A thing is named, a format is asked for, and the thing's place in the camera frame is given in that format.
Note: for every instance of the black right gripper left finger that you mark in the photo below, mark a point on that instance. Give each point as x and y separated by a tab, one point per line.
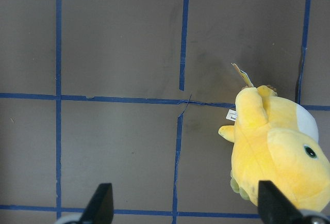
100	208

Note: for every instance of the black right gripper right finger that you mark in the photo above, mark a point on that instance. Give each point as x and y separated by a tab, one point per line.
274	207

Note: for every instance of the yellow plush dinosaur toy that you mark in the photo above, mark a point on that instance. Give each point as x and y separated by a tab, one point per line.
277	140

